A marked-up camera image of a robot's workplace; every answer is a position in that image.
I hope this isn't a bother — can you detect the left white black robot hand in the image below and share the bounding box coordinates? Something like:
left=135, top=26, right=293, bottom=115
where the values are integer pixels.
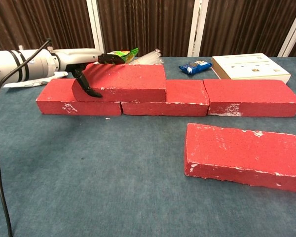
left=53, top=48, right=126, bottom=98

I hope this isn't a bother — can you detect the red brick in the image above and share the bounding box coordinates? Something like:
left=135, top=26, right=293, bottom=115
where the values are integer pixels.
left=36, top=79, right=123, bottom=117
left=184, top=122, right=296, bottom=194
left=120, top=79, right=210, bottom=117
left=203, top=79, right=296, bottom=117
left=71, top=63, right=167, bottom=103

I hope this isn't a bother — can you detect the white crumpled snack bag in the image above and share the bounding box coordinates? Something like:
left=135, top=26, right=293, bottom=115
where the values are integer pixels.
left=3, top=71, right=69, bottom=88

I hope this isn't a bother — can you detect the green snack bag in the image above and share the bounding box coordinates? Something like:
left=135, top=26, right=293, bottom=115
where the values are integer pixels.
left=105, top=47, right=140, bottom=65

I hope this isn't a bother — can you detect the bundle of clear plastic straws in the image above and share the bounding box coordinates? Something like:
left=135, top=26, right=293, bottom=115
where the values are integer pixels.
left=130, top=48, right=164, bottom=66

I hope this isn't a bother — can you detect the blue cookie packet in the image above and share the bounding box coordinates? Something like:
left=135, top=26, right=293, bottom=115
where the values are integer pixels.
left=179, top=60, right=213, bottom=75

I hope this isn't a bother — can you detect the blue felt table cover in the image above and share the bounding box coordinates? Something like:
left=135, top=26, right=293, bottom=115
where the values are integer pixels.
left=0, top=56, right=296, bottom=237

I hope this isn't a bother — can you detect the white flat cardboard box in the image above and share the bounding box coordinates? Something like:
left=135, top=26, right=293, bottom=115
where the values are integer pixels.
left=211, top=52, right=292, bottom=84

